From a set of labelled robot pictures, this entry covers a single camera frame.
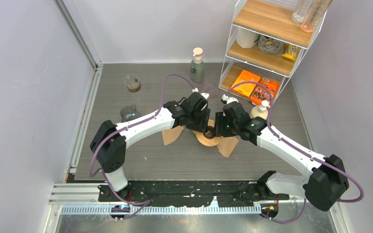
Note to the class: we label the yellow snack bag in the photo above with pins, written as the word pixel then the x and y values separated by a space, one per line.
pixel 291 52

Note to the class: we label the white paper roll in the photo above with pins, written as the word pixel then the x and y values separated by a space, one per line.
pixel 246 39

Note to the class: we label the orange snack packet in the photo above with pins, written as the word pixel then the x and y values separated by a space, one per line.
pixel 259 94

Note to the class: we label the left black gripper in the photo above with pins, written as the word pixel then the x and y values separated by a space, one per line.
pixel 202 126

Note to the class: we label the large wooden ring holder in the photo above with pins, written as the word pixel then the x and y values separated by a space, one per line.
pixel 208 138

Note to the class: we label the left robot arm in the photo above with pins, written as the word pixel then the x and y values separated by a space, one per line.
pixel 111 141

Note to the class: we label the glass carafe server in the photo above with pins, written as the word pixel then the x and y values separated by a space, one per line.
pixel 129 113

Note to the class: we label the cream pump bottle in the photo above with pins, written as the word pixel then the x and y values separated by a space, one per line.
pixel 260 110

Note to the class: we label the white wire wooden shelf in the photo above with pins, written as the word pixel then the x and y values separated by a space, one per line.
pixel 271 19

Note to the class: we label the aluminium frame rail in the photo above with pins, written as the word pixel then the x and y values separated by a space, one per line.
pixel 75 23

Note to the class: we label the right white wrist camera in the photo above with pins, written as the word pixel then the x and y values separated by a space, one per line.
pixel 229 99

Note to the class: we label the orange box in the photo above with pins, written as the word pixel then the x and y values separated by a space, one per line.
pixel 245 89

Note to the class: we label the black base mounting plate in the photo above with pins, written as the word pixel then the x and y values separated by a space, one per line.
pixel 191 193

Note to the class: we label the small glass with wood band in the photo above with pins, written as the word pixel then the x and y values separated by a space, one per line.
pixel 132 83

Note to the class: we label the cartoon printed tin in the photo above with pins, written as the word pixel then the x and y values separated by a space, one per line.
pixel 269 45

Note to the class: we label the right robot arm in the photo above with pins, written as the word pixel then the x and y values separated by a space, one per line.
pixel 321 179

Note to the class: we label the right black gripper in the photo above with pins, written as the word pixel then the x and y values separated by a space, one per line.
pixel 220 118

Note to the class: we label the green pump bottle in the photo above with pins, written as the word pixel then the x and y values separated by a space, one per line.
pixel 197 66

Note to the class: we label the clear glass bottle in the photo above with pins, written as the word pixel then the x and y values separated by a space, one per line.
pixel 301 10

